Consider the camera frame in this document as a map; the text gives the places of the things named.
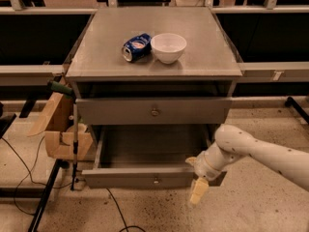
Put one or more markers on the white bowl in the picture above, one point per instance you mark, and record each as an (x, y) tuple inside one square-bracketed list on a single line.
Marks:
[(168, 47)]

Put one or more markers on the crushed blue soda can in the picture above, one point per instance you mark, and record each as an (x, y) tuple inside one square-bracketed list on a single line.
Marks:
[(137, 47)]

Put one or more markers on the grey top drawer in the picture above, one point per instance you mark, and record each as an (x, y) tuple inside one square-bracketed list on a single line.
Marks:
[(153, 111)]

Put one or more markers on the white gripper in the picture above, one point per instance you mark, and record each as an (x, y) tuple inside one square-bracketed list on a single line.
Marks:
[(201, 165)]

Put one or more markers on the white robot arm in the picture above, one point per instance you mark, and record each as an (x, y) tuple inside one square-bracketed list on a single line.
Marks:
[(231, 144)]

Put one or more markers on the grey drawer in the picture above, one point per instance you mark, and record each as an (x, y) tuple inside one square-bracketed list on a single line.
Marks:
[(147, 156), (153, 111)]

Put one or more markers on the green handled pole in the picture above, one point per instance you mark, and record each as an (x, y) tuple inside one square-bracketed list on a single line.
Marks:
[(74, 129)]

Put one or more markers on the black metal stand leg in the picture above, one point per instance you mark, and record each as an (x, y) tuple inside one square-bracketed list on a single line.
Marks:
[(45, 196)]

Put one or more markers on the grey drawer cabinet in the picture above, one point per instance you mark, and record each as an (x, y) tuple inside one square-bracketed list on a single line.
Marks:
[(207, 69)]

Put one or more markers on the black stand foot right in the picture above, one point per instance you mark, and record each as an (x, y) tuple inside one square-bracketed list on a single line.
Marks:
[(290, 102)]

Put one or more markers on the cardboard box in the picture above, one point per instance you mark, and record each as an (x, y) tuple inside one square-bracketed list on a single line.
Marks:
[(55, 122)]

